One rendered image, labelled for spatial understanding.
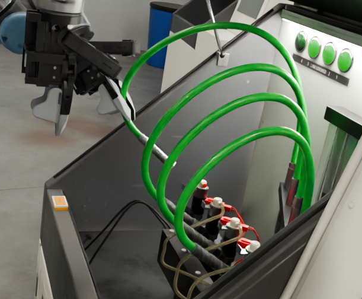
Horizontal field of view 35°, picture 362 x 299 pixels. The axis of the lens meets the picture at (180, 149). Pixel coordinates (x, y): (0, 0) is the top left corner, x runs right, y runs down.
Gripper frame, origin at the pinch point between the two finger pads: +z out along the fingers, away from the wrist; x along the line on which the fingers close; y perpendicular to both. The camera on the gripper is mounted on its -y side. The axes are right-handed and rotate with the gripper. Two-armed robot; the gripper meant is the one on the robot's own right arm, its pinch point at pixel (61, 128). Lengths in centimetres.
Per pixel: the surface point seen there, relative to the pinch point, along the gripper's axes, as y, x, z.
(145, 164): -13.4, 8.6, 2.9
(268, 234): -57, -15, 31
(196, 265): -26.6, 9.3, 23.5
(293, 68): -44.4, -1.3, -14.1
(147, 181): -14.2, 8.6, 6.1
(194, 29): -25.4, -9.2, -18.3
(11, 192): -13, -224, 122
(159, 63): -216, -583, 116
